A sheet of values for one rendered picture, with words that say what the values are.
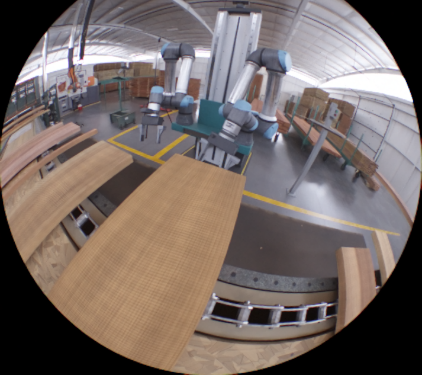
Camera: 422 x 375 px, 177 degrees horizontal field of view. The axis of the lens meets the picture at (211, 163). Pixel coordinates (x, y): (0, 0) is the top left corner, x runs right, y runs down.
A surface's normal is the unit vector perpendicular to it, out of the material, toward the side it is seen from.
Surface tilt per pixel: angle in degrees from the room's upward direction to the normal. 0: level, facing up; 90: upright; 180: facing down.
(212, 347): 0
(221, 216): 0
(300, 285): 0
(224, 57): 90
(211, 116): 90
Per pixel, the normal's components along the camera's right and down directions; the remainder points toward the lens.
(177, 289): 0.15, -0.81
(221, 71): -0.42, 0.47
